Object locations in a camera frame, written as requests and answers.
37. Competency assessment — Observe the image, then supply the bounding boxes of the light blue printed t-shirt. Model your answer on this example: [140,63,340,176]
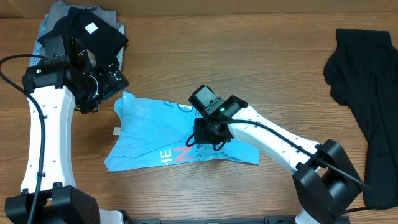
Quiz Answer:
[104,92,259,172]

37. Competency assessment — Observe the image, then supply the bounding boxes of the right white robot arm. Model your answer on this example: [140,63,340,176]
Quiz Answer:
[189,95,361,223]

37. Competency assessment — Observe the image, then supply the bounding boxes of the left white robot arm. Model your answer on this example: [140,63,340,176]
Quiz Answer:
[5,35,131,223]

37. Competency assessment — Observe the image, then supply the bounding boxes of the folded black shirt with tag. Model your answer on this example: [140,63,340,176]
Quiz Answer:
[38,7,128,67]

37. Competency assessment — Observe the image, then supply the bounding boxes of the folded light blue jeans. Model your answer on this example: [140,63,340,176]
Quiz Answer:
[29,14,49,66]

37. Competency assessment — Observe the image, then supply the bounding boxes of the folded grey garment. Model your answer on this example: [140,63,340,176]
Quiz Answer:
[41,1,125,55]

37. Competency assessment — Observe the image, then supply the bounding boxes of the black garment on right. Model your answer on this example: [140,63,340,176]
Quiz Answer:
[323,29,397,209]

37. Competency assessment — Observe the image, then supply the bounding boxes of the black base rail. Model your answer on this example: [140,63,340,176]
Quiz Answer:
[124,214,351,224]

